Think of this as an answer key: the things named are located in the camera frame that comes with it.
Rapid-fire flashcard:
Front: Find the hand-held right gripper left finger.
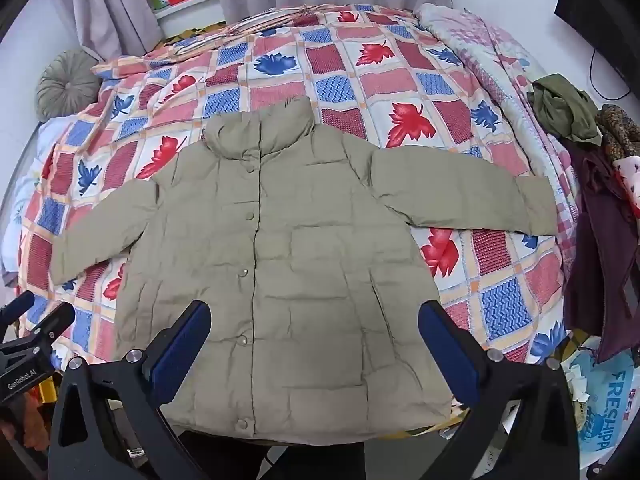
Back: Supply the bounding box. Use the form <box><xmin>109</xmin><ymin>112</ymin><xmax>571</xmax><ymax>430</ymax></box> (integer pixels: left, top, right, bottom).
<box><xmin>47</xmin><ymin>301</ymin><xmax>211</xmax><ymax>480</ymax></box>

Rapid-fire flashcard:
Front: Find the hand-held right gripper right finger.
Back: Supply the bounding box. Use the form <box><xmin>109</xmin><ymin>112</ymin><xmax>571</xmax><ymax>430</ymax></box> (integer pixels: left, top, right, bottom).
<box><xmin>419</xmin><ymin>300</ymin><xmax>581</xmax><ymax>480</ymax></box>

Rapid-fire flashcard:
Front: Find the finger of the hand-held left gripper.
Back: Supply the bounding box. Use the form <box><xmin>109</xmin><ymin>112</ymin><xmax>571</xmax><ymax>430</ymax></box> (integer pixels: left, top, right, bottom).
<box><xmin>0</xmin><ymin>291</ymin><xmax>36</xmax><ymax>333</ymax></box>
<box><xmin>0</xmin><ymin>302</ymin><xmax>76</xmax><ymax>361</ymax></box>

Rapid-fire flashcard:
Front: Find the beige puffer jacket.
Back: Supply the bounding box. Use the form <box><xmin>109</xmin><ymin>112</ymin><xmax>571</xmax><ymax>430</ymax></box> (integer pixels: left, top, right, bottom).
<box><xmin>50</xmin><ymin>97</ymin><xmax>558</xmax><ymax>446</ymax></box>

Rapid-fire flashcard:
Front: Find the light blue bed sheet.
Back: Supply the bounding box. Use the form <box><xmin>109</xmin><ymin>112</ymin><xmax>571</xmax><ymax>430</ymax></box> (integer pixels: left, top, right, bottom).
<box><xmin>0</xmin><ymin>120</ymin><xmax>58</xmax><ymax>281</ymax></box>

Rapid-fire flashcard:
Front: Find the blue white plastic bag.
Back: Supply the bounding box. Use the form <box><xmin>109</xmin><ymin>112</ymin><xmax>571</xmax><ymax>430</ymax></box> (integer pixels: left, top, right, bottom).
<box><xmin>562</xmin><ymin>335</ymin><xmax>637</xmax><ymax>461</ymax></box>

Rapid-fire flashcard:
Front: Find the maroon garment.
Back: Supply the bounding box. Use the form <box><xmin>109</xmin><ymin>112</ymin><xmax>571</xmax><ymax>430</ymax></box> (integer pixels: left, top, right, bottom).
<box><xmin>562</xmin><ymin>140</ymin><xmax>640</xmax><ymax>363</ymax></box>

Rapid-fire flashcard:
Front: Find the round grey-green cushion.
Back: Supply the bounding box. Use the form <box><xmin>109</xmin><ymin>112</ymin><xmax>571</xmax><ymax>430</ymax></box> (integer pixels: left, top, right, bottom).
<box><xmin>36</xmin><ymin>50</ymin><xmax>103</xmax><ymax>122</ymax></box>

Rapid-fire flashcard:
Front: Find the pink floral cloth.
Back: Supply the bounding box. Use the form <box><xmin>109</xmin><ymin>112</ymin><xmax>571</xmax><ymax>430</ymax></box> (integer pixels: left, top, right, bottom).
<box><xmin>612</xmin><ymin>155</ymin><xmax>640</xmax><ymax>221</ymax></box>

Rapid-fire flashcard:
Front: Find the olive green garment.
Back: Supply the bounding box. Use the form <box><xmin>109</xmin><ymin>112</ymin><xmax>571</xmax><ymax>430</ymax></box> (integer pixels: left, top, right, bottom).
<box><xmin>527</xmin><ymin>74</ymin><xmax>603</xmax><ymax>148</ymax></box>

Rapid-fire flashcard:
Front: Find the leaf-print checked blanket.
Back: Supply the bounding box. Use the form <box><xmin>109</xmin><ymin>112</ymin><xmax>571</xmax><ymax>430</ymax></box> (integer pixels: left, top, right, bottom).
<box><xmin>10</xmin><ymin>4</ymin><xmax>576</xmax><ymax>433</ymax></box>

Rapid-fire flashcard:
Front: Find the leopard-print cloth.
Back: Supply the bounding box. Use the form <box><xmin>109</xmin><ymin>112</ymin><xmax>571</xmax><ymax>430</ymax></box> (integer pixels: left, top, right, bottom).
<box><xmin>597</xmin><ymin>104</ymin><xmax>640</xmax><ymax>161</ymax></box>

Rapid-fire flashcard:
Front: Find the pink white patterned quilt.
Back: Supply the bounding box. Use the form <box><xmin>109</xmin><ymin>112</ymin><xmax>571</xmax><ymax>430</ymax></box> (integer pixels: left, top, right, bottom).
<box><xmin>415</xmin><ymin>2</ymin><xmax>581</xmax><ymax>271</ymax></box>

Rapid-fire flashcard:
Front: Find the striped folded cloth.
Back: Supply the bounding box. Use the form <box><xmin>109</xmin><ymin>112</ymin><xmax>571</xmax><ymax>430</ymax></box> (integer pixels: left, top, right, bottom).
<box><xmin>175</xmin><ymin>5</ymin><xmax>321</xmax><ymax>56</ymax></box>

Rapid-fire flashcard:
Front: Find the black monitor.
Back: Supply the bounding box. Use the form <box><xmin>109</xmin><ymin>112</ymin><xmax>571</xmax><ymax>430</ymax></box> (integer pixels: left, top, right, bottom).
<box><xmin>554</xmin><ymin>0</ymin><xmax>640</xmax><ymax>61</ymax></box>

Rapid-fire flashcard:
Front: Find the black cable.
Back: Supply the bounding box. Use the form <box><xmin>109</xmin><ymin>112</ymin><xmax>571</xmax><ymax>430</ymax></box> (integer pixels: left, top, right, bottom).
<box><xmin>590</xmin><ymin>47</ymin><xmax>632</xmax><ymax>101</ymax></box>

